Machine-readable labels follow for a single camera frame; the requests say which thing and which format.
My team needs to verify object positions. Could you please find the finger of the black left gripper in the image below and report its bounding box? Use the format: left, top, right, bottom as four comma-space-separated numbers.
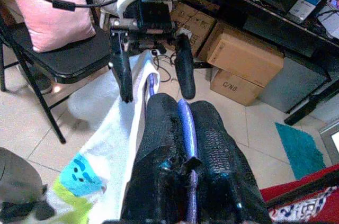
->
109, 29, 134, 103
174, 33, 197, 100

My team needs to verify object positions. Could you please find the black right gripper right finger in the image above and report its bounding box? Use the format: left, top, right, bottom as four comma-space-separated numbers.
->
189, 101, 273, 224

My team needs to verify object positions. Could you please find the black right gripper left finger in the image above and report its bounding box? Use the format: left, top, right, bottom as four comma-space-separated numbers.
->
120, 93, 193, 224

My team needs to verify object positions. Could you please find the purple plastic hanger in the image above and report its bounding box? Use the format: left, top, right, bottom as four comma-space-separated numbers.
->
144, 72, 200, 224

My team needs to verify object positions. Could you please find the white T-shirt with cartoon print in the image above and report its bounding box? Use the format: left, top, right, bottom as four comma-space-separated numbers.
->
46, 50, 162, 224

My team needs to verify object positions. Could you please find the printed cardboard box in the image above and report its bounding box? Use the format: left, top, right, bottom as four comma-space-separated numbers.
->
169, 1, 220, 58

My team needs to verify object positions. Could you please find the black folding chair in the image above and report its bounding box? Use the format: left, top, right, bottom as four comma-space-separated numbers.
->
0, 0, 119, 145

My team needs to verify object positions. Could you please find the cardboard box marked C/NO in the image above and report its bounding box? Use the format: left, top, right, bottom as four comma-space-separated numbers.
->
209, 67, 265, 107

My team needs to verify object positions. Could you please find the large plain cardboard box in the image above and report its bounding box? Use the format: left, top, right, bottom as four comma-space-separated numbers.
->
197, 21, 286, 89

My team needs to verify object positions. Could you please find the teal floor mat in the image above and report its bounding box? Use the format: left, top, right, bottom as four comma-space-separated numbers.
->
274, 122, 327, 181

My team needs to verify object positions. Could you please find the grey metal case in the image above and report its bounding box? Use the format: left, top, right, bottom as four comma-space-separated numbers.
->
261, 56, 332, 115

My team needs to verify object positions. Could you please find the pink pillow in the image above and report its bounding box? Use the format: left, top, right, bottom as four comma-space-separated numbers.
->
3, 0, 97, 53

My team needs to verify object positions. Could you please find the chrome and black clothes rack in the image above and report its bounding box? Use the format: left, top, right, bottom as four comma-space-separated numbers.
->
265, 176, 339, 208

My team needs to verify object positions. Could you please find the red shirt with white print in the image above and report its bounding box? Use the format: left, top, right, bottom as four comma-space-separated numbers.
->
260, 164, 339, 224

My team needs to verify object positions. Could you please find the aluminium sliding glass door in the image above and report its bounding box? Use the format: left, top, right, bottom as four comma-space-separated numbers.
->
318, 120, 339, 167

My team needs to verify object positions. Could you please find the blue and white carton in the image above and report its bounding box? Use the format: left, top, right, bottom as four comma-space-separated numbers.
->
287, 0, 326, 23

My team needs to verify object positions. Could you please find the black floor cable tangle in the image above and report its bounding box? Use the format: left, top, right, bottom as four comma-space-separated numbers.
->
151, 48, 183, 84

